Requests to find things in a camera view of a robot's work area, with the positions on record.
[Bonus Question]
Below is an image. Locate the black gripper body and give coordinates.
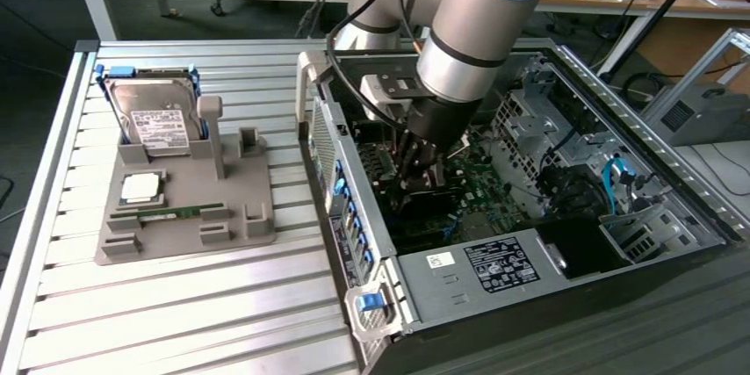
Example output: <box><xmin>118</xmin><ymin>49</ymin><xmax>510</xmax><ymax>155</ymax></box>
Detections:
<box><xmin>403</xmin><ymin>96</ymin><xmax>482</xmax><ymax>156</ymax></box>

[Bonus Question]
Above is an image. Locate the graphics card with metal bracket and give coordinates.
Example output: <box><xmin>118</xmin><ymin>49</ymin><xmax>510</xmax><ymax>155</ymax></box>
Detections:
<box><xmin>390</xmin><ymin>185</ymin><xmax>466</xmax><ymax>235</ymax></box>

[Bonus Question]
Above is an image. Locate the black RAM slot bank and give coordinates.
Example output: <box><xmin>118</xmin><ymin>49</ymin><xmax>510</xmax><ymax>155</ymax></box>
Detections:
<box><xmin>354</xmin><ymin>119</ymin><xmax>386</xmax><ymax>142</ymax></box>
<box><xmin>372</xmin><ymin>172</ymin><xmax>467</xmax><ymax>205</ymax></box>

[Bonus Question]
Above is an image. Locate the metal socket cover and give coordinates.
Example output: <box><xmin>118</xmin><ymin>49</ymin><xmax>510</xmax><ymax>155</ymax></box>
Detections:
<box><xmin>444</xmin><ymin>131</ymin><xmax>474</xmax><ymax>163</ymax></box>

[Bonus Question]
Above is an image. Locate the green motherboard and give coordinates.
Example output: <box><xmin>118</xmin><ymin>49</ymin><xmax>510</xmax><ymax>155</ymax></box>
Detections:
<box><xmin>354</xmin><ymin>128</ymin><xmax>533</xmax><ymax>253</ymax></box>

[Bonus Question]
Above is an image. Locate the blue slot retainer strip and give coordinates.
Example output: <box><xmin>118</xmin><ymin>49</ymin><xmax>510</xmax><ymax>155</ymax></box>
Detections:
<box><xmin>331</xmin><ymin>159</ymin><xmax>376</xmax><ymax>282</ymax></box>

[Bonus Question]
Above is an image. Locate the grey chipset heatsink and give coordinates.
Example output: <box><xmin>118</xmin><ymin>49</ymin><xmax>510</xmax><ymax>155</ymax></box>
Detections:
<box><xmin>459</xmin><ymin>212</ymin><xmax>499</xmax><ymax>240</ymax></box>

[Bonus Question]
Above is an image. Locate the perforated metal drive cage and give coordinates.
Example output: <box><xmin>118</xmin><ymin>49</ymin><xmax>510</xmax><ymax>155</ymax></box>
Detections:
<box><xmin>479</xmin><ymin>84</ymin><xmax>593</xmax><ymax>194</ymax></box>

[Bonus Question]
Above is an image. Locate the grey power supply unit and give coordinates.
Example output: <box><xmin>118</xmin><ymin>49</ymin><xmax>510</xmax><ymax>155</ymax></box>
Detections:
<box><xmin>396</xmin><ymin>228</ymin><xmax>587</xmax><ymax>326</ymax></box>

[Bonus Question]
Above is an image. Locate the blue case latch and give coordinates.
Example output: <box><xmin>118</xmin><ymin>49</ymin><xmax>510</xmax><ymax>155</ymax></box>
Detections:
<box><xmin>355</xmin><ymin>293</ymin><xmax>386</xmax><ymax>313</ymax></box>

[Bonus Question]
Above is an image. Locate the grey metal disk bay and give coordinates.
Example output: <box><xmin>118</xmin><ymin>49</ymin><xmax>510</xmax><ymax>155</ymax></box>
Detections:
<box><xmin>597</xmin><ymin>203</ymin><xmax>726</xmax><ymax>264</ymax></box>

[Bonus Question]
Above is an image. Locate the green RAM stick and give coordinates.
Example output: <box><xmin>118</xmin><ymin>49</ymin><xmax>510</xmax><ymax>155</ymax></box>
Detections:
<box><xmin>109</xmin><ymin>202</ymin><xmax>227</xmax><ymax>220</ymax></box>

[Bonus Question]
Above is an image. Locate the grey plastic parts rack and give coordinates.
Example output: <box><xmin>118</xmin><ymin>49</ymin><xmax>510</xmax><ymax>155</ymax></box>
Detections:
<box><xmin>92</xmin><ymin>96</ymin><xmax>278</xmax><ymax>267</ymax></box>

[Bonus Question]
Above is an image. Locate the black tripod pole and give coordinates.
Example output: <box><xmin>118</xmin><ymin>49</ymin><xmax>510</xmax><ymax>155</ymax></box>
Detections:
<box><xmin>595</xmin><ymin>0</ymin><xmax>721</xmax><ymax>84</ymax></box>

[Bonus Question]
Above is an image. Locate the open black PC case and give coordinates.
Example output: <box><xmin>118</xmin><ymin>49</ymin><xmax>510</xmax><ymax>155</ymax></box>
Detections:
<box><xmin>295</xmin><ymin>39</ymin><xmax>745</xmax><ymax>375</ymax></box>

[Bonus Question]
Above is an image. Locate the silver hard disk white label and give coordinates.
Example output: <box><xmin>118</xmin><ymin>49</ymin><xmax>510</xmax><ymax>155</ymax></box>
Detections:
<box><xmin>109</xmin><ymin>78</ymin><xmax>204</xmax><ymax>159</ymax></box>

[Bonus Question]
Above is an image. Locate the grey computer tower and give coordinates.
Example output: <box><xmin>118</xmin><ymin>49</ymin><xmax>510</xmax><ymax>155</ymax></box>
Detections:
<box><xmin>641</xmin><ymin>82</ymin><xmax>750</xmax><ymax>148</ymax></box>

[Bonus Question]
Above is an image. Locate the silver CPU chip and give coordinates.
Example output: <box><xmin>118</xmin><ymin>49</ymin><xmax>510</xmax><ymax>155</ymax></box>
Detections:
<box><xmin>119</xmin><ymin>171</ymin><xmax>164</xmax><ymax>206</ymax></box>

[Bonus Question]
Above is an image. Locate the blue plastic disk carrier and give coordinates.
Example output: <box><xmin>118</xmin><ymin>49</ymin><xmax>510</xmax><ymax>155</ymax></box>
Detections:
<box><xmin>92</xmin><ymin>64</ymin><xmax>204</xmax><ymax>139</ymax></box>

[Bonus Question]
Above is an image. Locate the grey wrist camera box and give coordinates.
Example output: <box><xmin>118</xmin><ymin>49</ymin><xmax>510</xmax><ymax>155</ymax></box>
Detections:
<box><xmin>358</xmin><ymin>74</ymin><xmax>428</xmax><ymax>120</ymax></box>

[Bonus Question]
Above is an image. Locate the black wire bundle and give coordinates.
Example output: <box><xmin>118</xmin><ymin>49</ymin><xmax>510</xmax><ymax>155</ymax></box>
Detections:
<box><xmin>535</xmin><ymin>163</ymin><xmax>611</xmax><ymax>220</ymax></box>

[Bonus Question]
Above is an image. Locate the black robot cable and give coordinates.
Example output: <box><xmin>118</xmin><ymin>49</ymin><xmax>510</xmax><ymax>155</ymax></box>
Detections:
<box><xmin>295</xmin><ymin>0</ymin><xmax>420</xmax><ymax>133</ymax></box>

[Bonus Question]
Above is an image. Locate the blue wire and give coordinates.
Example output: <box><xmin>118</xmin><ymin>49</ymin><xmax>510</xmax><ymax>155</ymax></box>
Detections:
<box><xmin>601</xmin><ymin>153</ymin><xmax>638</xmax><ymax>218</ymax></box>

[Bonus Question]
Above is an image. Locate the grey flat wire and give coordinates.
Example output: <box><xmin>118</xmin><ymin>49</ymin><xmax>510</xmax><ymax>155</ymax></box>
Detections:
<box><xmin>598</xmin><ymin>201</ymin><xmax>667</xmax><ymax>229</ymax></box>

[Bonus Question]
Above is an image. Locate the aluminium profile frame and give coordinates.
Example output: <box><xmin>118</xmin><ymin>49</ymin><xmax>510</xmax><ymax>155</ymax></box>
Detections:
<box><xmin>673</xmin><ymin>26</ymin><xmax>750</xmax><ymax>99</ymax></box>

